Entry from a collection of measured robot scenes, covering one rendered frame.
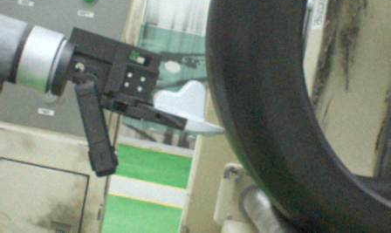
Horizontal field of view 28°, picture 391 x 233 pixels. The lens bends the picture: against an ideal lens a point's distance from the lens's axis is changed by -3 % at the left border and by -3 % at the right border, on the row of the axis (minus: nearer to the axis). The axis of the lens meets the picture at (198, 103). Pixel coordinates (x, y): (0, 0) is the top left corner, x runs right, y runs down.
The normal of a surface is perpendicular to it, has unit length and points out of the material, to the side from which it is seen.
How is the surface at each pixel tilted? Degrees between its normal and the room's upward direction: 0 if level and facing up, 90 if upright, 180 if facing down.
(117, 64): 90
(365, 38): 90
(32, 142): 90
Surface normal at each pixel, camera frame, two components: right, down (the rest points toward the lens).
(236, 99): -0.67, 0.21
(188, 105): 0.11, 0.08
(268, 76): -0.11, 0.10
